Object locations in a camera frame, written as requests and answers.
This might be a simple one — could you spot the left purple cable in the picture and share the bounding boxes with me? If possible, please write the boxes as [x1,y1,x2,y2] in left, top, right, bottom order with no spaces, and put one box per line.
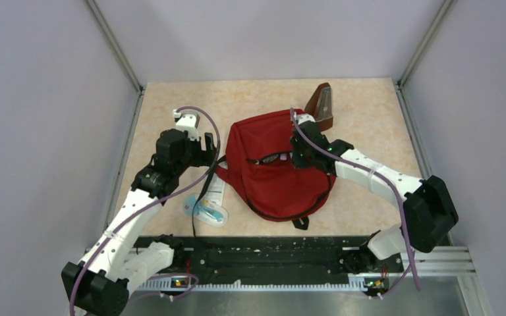
[69,105,221,316]

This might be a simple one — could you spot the blue round tape tin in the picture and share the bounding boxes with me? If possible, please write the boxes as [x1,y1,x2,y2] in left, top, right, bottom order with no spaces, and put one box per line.
[260,153,280,164]

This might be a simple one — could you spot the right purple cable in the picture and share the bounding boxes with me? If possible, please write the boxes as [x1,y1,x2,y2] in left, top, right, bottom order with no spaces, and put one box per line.
[290,108,422,300]

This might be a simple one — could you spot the red backpack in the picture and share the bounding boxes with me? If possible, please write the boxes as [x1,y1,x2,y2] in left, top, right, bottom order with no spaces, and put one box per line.
[199,110,336,230]

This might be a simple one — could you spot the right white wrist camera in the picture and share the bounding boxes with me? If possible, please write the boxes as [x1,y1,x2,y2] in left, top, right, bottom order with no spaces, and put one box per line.
[294,113,316,126]

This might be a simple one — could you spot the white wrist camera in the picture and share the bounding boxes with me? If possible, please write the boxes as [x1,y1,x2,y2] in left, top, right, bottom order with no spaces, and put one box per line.
[172,109,200,142]
[294,113,316,126]

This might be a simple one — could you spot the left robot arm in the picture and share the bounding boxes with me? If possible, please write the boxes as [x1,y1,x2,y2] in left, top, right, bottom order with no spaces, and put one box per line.
[61,127,221,315]

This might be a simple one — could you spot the purple cable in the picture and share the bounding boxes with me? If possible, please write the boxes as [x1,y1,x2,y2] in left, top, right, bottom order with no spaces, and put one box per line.
[69,105,221,316]
[290,108,422,300]

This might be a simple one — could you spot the white paper tag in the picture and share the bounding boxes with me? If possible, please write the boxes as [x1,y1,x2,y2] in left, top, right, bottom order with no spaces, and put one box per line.
[204,173,226,206]

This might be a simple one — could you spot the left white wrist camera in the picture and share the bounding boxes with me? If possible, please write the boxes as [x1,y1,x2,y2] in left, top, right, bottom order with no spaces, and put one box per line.
[172,109,200,142]

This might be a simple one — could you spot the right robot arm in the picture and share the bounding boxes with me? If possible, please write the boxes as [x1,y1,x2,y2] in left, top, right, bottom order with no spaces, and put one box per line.
[291,115,459,271]

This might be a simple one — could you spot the brown wooden metronome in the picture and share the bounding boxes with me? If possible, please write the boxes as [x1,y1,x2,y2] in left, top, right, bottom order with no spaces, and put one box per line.
[304,82,333,132]

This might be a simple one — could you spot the blue packaged scissors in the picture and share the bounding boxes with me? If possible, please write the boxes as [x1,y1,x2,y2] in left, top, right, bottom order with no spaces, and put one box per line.
[183,194,229,228]

